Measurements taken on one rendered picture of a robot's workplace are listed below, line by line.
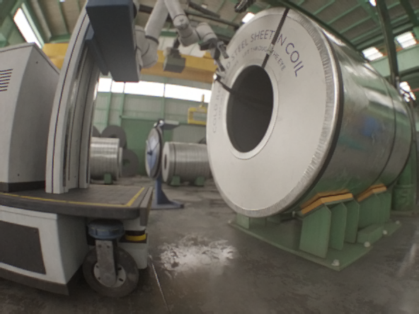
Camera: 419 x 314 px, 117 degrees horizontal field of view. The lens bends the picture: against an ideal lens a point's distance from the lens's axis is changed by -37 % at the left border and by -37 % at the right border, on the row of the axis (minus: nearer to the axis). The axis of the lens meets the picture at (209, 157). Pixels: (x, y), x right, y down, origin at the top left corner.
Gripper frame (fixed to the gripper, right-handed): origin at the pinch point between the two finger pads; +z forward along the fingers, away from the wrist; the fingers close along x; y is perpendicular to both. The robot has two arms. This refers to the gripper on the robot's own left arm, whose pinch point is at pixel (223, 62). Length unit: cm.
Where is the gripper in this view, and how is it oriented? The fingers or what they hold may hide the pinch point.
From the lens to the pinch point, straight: 125.0
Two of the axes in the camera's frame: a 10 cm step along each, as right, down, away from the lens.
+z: 3.9, 9.1, -1.4
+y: 9.2, -3.7, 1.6
